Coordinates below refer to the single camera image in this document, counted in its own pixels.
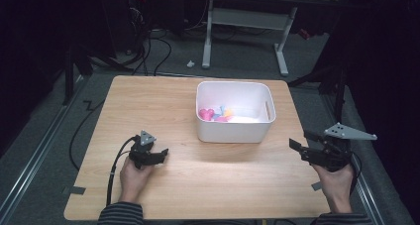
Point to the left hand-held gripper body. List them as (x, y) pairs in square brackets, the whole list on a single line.
[(142, 150)]

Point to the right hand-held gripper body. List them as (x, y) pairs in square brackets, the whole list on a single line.
[(333, 152)]

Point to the pink rubber bone toy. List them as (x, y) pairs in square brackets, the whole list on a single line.
[(206, 114)]

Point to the white plastic bin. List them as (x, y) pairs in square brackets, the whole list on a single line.
[(235, 132)]

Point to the person's left hand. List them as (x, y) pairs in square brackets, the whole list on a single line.
[(133, 182)]

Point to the person's right hand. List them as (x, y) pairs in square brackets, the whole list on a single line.
[(336, 185)]

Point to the grey tape piece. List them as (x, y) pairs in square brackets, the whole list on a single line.
[(73, 190), (317, 186)]

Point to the black metal stand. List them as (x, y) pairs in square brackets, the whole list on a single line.
[(340, 96), (68, 79)]

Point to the crumpled white paper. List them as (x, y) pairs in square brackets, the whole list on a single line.
[(190, 63)]

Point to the red object under desk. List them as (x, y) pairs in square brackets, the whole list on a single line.
[(304, 33)]

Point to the metal floor rail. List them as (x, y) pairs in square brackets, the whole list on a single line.
[(366, 192), (33, 155)]

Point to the white frame wooden desk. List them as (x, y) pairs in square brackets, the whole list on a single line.
[(247, 18)]

